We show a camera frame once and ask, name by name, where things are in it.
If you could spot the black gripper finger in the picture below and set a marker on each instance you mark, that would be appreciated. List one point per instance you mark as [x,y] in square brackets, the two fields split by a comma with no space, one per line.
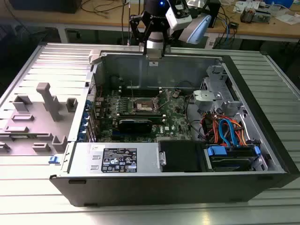
[167,39]
[140,41]

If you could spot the silver CPU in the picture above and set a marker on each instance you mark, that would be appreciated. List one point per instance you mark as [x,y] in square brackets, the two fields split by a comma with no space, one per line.
[154,54]

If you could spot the metal locking lever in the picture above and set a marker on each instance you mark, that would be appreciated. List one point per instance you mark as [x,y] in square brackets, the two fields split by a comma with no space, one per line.
[132,90]
[161,94]

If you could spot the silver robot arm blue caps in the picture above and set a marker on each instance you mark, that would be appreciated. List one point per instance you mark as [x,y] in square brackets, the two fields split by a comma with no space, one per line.
[197,30]

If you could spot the black RAM slot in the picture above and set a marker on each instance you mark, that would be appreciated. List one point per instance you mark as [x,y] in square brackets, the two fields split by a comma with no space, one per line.
[140,88]
[158,120]
[140,114]
[145,93]

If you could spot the CPU socket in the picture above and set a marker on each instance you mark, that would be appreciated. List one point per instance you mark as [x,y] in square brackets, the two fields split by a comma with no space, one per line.
[143,105]

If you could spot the blue expansion slot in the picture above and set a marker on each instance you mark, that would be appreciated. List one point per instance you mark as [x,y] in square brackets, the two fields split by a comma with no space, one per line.
[116,135]

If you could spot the silver coin battery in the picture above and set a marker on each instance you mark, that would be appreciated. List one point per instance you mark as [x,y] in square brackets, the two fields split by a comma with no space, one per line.
[175,95]

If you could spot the silver metal drive cage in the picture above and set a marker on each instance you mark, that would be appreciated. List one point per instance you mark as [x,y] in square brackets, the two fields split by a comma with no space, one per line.
[215,72]

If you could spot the wooden desk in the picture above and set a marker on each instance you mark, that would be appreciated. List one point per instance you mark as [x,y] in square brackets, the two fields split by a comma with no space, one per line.
[70,17]

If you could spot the green motherboard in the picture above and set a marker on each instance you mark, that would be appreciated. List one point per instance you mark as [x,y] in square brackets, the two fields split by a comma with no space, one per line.
[173,117]

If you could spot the blue card retainer clip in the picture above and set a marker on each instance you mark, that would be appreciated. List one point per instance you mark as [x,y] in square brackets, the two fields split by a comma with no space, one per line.
[88,104]
[80,137]
[83,126]
[85,115]

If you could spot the small copper transformer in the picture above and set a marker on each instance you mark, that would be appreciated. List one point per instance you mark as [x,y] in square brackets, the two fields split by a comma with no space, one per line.
[248,15]

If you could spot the black graphics card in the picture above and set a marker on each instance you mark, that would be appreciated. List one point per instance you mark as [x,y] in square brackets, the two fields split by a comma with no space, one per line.
[134,127]

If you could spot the white printed card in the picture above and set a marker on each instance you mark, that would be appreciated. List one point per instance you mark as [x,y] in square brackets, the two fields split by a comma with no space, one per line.
[248,5]

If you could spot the grey desk device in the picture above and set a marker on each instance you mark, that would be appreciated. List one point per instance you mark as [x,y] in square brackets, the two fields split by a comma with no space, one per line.
[262,16]

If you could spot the black box on desk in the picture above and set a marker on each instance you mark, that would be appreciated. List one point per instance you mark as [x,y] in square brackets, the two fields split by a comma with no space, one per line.
[47,5]

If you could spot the white paper sheet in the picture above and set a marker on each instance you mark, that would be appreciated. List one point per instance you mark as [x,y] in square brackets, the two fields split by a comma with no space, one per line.
[288,19]

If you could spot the silver power supply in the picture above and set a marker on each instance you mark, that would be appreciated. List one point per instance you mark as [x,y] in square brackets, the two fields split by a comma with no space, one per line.
[82,157]

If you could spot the hard disk in blue carrier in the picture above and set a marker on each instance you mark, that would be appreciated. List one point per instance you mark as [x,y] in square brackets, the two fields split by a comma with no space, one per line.
[230,161]

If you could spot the grey parts rack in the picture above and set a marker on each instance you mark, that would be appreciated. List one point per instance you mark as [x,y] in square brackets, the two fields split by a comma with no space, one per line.
[23,131]

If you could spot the blue plastic clip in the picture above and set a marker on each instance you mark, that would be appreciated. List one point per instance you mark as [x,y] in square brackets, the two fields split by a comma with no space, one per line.
[53,160]

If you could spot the black PC case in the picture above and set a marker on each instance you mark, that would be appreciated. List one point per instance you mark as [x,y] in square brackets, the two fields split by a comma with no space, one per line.
[164,189]

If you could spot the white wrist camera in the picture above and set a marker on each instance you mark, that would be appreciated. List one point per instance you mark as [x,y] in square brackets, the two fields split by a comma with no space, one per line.
[178,20]

